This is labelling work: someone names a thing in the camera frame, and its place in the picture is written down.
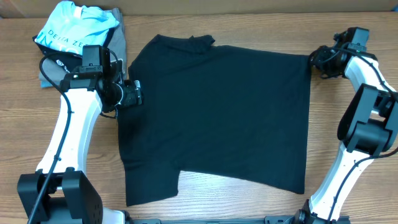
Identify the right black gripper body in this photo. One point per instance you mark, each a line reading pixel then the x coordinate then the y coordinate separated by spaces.
pixel 324 60

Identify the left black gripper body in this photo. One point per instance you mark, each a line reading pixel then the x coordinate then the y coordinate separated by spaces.
pixel 132 94

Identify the black t-shirt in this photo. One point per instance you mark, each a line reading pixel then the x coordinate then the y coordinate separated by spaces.
pixel 214 109
pixel 68 62

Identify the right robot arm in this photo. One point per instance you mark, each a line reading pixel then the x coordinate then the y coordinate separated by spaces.
pixel 366 131

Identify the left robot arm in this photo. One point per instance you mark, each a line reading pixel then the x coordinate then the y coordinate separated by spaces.
pixel 59 190

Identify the grey folded t-shirt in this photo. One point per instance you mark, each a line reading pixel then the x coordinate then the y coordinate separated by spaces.
pixel 118 45

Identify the black folded t-shirt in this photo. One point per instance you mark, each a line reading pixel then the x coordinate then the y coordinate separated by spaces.
pixel 68 62

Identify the blue folded bottom t-shirt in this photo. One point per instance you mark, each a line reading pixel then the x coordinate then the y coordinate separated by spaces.
pixel 45 84

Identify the light blue folded t-shirt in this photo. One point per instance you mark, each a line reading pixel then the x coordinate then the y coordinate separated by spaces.
pixel 70 27

